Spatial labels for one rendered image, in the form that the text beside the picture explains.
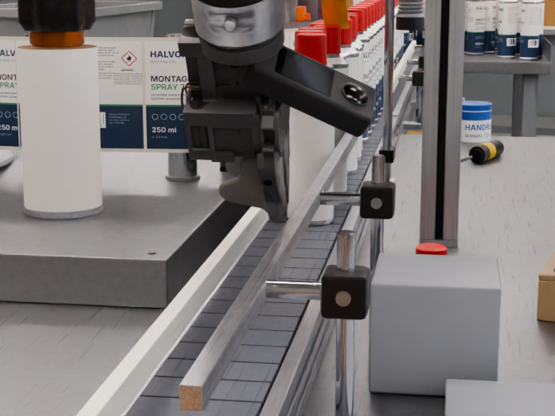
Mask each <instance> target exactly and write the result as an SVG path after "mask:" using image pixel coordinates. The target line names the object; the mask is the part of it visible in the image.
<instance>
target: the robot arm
mask: <svg viewBox="0 0 555 416"><path fill-rule="evenodd" d="M191 1H192V12H193V17H194V19H186V20H185V22H184V26H183V33H182V35H181V36H180V37H179V40H178V51H179V57H185V59H186V65H187V75H188V81H189V83H187V84H186V85H185V87H183V89H182V91H181V106H182V108H183V119H184V125H185V130H186V136H187V145H188V151H189V156H190V159H195V160H211V161H212V162H214V163H225V169H226V171H227V172H228V173H229V174H230V175H231V176H233V177H235V178H233V179H230V180H229V181H226V182H223V183H221V184H220V186H219V193H220V195H221V197H222V198H223V199H225V200H227V201H231V202H235V203H239V204H243V205H247V206H254V207H258V208H261V209H264V210H265V211H266V212H267V213H268V216H269V219H270V220H271V221H272V222H279V221H280V219H281V218H282V217H283V215H284V214H285V212H286V211H287V205H288V203H289V178H290V161H289V158H290V130H289V118H290V107H292V108H294V109H296V110H298V111H301V112H303V113H305V114H307V115H309V116H312V117H314V118H316V119H317V120H320V121H323V122H324V123H326V124H328V125H332V126H333V127H335V128H337V129H339V130H342V131H344V132H346V133H348V134H350V135H353V136H355V137H359V136H361V135H363V133H364V132H365V131H366V129H367V128H368V127H369V126H370V125H371V123H372V115H373V108H374V102H375V96H376V93H375V90H374V88H373V87H370V86H368V85H367V84H365V83H362V82H359V81H358V80H356V79H354V78H351V77H350V76H348V75H345V74H343V73H341V72H339V71H337V70H335V69H332V68H330V67H328V66H326V65H324V64H322V63H320V62H318V61H316V60H313V59H311V58H309V57H307V56H305V55H303V54H300V53H298V52H296V51H295V50H292V49H290V48H288V47H286V46H284V45H283V44H284V40H285V35H284V24H285V20H286V15H285V5H284V0H191ZM188 85H189V86H188ZM187 88H188V90H187ZM184 89H185V93H186V104H185V105H183V92H184ZM192 97H193V99H192Z"/></svg>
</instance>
